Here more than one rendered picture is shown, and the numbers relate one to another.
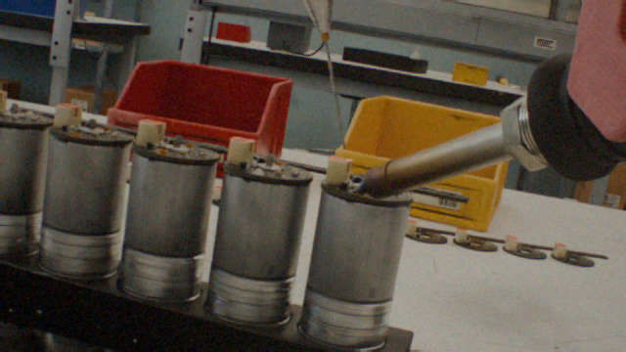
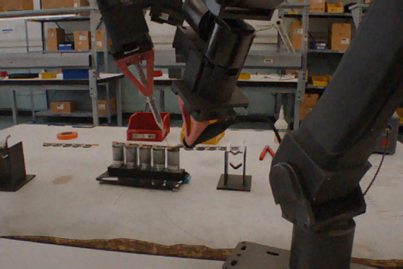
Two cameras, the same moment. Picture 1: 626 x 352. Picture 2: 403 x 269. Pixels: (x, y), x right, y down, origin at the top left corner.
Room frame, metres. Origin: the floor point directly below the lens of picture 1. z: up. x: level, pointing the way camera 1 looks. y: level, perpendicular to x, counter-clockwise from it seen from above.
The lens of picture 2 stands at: (-0.41, -0.07, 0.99)
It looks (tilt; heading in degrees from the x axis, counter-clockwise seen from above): 14 degrees down; 1
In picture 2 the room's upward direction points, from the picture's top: straight up
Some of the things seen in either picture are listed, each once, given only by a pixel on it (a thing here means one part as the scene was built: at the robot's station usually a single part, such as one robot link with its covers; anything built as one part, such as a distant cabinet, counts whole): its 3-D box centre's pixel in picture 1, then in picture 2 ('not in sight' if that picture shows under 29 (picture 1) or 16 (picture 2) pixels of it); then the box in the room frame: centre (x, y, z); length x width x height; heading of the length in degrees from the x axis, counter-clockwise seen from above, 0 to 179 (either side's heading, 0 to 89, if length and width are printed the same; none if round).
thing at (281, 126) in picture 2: not in sight; (281, 124); (0.52, -0.27, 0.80); 0.03 x 0.03 x 0.10
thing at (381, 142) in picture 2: not in sight; (371, 129); (0.47, -0.50, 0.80); 0.15 x 0.12 x 0.10; 157
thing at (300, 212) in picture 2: not in sight; (318, 189); (-0.08, -0.18, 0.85); 0.09 x 0.06 x 0.06; 119
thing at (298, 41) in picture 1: (290, 36); (175, 73); (2.71, 0.17, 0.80); 0.15 x 0.12 x 0.10; 174
